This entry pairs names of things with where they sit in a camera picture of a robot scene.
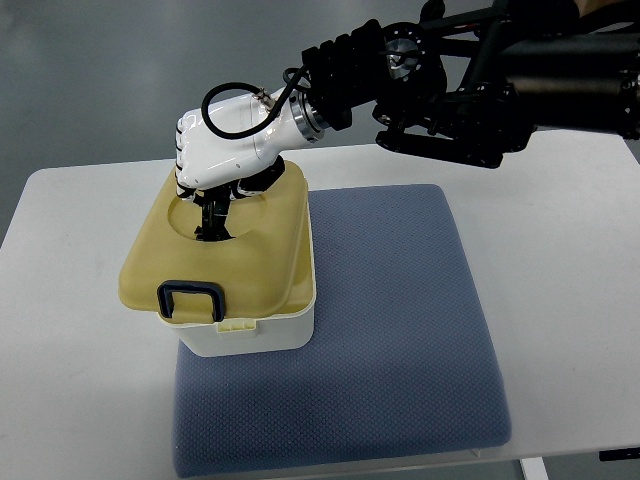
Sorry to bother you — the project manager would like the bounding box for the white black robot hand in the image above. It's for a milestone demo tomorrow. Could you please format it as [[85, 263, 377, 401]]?
[[175, 93, 308, 200]]

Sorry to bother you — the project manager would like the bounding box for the yellow storage box lid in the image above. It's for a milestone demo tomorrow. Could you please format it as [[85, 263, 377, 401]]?
[[118, 162, 315, 319]]

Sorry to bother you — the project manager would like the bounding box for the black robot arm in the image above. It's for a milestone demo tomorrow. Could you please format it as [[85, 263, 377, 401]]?
[[284, 1, 639, 169]]

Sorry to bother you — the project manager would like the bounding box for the white storage box base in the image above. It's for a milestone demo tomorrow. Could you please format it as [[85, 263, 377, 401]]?
[[154, 219, 317, 358]]

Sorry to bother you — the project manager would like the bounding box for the blue grey cushion mat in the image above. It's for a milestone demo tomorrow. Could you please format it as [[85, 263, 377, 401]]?
[[173, 185, 511, 477]]

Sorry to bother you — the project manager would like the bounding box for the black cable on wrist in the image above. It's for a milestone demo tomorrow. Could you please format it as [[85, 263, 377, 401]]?
[[201, 66, 314, 139]]

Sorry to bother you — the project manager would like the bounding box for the black table bracket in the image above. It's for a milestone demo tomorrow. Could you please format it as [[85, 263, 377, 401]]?
[[598, 447, 640, 462]]

